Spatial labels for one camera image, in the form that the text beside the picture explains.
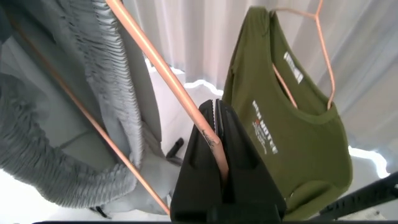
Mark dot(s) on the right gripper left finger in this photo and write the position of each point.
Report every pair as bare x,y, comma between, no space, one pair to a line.
196,186

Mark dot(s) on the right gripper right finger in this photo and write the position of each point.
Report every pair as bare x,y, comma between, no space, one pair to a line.
252,186

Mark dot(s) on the green sleeveless shirt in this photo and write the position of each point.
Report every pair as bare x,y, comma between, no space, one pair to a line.
304,140

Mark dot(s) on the pink clothes hanger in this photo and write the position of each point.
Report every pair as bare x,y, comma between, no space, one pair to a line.
161,70
323,46

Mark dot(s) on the pale grey shorts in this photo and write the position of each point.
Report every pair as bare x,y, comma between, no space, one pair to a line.
102,62

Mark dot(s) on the black clothes rack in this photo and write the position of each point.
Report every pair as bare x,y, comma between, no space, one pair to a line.
357,199

